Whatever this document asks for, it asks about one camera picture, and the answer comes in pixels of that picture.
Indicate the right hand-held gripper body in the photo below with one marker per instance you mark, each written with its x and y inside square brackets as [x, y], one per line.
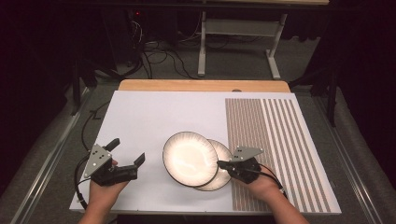
[244, 169]

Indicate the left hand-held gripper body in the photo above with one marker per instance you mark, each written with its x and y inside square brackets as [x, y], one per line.
[99, 158]

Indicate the white plate grey rim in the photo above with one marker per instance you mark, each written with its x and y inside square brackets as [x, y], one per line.
[223, 152]

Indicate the white plate dark rim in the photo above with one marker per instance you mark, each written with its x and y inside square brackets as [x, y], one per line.
[190, 159]

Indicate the person's right hand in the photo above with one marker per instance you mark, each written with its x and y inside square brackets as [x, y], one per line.
[264, 185]

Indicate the person's left hand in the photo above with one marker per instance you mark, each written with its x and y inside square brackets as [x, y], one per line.
[104, 193]

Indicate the white table board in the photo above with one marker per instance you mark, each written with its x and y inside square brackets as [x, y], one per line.
[155, 118]

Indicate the striped placemat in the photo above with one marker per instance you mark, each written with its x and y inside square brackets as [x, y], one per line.
[280, 130]

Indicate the black metal stand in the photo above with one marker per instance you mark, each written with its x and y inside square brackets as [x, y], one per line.
[332, 93]
[76, 90]

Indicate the wooden table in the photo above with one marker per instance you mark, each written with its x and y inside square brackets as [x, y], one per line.
[202, 85]

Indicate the aluminium floor rail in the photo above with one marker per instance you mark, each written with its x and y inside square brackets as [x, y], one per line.
[46, 161]
[355, 174]

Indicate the white metal desk frame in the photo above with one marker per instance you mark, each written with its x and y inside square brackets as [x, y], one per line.
[239, 27]

